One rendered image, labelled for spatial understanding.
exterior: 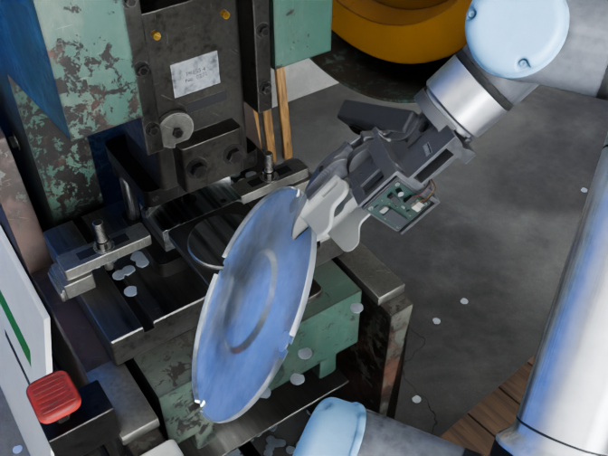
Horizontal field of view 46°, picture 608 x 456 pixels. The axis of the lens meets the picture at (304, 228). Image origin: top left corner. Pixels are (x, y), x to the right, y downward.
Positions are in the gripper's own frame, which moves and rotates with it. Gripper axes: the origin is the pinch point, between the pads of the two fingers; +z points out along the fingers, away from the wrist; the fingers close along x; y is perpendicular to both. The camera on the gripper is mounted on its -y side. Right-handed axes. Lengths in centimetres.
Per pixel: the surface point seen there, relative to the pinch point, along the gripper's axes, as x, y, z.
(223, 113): 0.7, -32.0, 6.7
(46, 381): -4.6, -7.6, 44.0
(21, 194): -7, -52, 50
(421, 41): 17.7, -34.0, -19.5
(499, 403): 79, -13, 19
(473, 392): 112, -37, 36
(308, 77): 101, -183, 35
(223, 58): -5.0, -32.2, 0.0
